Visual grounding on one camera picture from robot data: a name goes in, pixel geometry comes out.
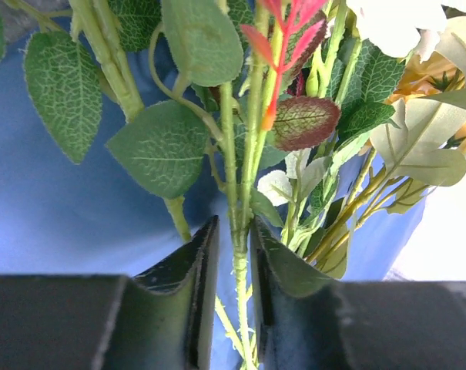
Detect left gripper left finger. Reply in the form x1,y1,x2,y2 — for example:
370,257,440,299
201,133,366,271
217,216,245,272
0,217,220,369

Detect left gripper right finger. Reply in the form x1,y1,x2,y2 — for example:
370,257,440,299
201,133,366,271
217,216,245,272
250,217,466,369

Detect blue wrapping paper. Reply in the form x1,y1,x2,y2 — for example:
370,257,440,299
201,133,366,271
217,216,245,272
0,15,430,370

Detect artificial flower bouquet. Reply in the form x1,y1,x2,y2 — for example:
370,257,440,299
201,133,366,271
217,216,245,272
8,1,466,369

